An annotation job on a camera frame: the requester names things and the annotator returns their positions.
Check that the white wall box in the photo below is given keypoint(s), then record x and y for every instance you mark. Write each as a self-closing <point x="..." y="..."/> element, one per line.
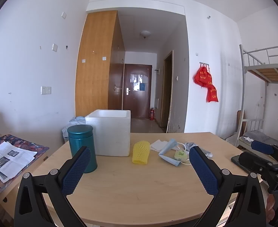
<point x="156" y="104"/>

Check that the grey cloth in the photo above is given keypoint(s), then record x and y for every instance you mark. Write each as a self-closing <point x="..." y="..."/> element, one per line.
<point x="207" y="155"/>

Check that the red fire extinguisher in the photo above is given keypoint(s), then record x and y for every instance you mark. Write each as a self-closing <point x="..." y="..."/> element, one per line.
<point x="152" y="114"/>

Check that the white nonwoven cloth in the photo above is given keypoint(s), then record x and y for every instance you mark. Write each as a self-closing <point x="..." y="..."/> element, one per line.
<point x="156" y="145"/>

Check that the leaning wooden boards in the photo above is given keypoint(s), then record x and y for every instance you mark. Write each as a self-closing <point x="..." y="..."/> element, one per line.
<point x="241" y="120"/>

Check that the light blue cloth bundle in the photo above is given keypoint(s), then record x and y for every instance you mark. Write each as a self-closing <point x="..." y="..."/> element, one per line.
<point x="70" y="126"/>

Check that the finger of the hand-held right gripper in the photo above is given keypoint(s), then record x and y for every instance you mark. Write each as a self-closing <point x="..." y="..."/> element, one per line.
<point x="254" y="162"/>
<point x="263" y="147"/>

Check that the brown entrance door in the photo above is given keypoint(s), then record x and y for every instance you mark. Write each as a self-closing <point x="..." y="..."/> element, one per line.
<point x="136" y="104"/>

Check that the wooden side door frame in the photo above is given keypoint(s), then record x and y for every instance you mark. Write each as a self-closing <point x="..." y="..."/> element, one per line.
<point x="167" y="87"/>

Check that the person's right hand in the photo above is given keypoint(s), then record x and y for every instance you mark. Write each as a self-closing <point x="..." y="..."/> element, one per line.
<point x="270" y="205"/>

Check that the wooden side desk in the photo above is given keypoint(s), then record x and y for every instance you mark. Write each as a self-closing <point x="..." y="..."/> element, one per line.
<point x="11" y="194"/>

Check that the white metal bunk bed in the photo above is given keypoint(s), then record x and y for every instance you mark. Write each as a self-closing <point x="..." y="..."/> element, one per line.
<point x="271" y="72"/>

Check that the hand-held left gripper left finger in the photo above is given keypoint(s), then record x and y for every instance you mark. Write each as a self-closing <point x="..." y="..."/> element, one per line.
<point x="76" y="170"/>

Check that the printed paper sheets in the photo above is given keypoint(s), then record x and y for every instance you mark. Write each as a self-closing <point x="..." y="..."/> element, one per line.
<point x="9" y="157"/>

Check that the blue door notice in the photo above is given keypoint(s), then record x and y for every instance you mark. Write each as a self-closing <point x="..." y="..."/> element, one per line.
<point x="142" y="86"/>

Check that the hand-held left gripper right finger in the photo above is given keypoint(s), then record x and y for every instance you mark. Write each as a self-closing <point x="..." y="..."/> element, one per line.
<point x="204" y="172"/>

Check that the teal metal canister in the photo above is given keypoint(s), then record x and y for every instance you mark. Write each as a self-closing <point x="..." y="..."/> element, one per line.
<point x="80" y="137"/>

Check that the blue face mask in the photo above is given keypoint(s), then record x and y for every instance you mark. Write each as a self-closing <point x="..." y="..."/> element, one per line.
<point x="168" y="146"/>

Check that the yellow foam net sleeve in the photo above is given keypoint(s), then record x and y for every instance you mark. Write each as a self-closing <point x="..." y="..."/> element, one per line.
<point x="141" y="152"/>

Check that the ceiling lamp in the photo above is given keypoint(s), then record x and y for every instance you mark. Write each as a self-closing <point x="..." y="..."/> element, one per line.
<point x="145" y="33"/>

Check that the white double wall socket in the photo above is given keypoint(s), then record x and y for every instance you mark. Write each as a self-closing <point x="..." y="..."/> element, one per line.
<point x="46" y="90"/>

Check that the printed desk mat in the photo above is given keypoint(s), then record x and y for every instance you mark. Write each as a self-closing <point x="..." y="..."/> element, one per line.
<point x="35" y="146"/>

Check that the wall hook rail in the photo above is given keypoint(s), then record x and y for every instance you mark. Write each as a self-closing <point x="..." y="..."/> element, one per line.
<point x="204" y="63"/>

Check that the white foam box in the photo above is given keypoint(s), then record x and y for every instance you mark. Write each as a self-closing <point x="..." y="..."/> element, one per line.
<point x="113" y="134"/>

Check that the wooden wardrobe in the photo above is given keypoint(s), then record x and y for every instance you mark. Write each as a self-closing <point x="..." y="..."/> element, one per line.
<point x="94" y="75"/>

